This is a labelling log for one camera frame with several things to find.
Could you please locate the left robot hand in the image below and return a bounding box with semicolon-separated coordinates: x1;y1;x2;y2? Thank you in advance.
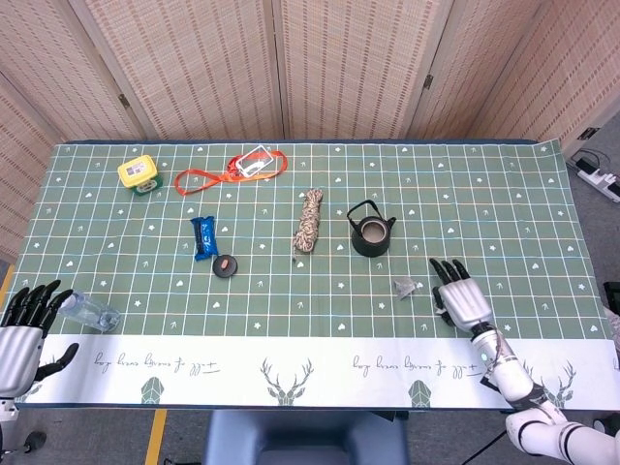
0;279;80;401

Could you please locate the white power strip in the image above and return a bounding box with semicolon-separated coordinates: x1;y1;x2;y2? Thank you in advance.
575;162;620;203

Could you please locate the green grid deer tablecloth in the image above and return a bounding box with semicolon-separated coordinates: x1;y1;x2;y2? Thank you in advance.
13;139;615;411

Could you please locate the clear plastic bottle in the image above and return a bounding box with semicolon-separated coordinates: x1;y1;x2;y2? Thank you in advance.
56;290;122;334

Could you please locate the black teapot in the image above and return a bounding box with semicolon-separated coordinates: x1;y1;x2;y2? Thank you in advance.
346;199;397;259

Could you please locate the grey tea bag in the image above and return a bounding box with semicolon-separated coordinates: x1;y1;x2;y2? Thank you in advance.
392;276;422;302

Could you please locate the orange lanyard strap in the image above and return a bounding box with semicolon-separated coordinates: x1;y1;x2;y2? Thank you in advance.
173;150;288;199

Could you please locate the small black round lid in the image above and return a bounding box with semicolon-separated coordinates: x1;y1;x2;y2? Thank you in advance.
211;255;239;279

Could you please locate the woven folding screen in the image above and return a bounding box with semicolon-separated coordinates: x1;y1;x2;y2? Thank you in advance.
0;0;620;265

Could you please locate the braided rope bundle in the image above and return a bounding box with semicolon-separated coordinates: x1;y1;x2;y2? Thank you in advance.
291;188;325;263

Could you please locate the clear badge holder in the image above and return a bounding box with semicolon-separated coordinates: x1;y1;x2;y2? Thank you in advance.
227;143;278;178

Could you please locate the black floor cable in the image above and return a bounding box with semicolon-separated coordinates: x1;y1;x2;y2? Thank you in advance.
567;147;617;171

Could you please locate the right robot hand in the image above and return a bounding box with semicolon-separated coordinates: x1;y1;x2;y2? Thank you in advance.
428;257;495;335

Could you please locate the blue grey chair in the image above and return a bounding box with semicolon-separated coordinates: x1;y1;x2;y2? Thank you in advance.
205;409;411;465

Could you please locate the yellow-lidded green tub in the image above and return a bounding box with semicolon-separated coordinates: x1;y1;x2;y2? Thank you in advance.
116;154;164;199

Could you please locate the blue snack packet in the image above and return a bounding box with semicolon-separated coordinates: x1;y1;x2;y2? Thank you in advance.
189;215;220;263

